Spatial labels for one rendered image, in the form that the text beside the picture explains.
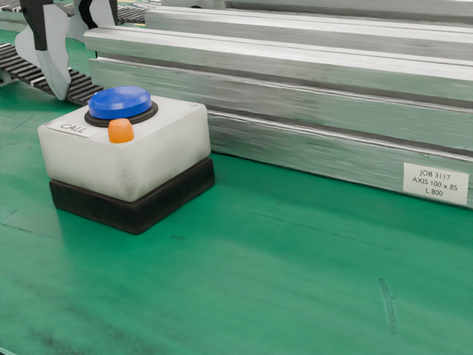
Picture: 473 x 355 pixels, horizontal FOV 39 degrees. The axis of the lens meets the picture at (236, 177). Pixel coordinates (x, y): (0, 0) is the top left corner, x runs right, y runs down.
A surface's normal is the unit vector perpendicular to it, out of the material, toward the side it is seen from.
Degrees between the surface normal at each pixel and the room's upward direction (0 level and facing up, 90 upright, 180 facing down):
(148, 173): 90
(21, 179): 0
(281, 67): 90
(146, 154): 90
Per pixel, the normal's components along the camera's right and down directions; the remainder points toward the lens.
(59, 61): 0.81, 0.21
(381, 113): -0.59, 0.40
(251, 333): -0.08, -0.90
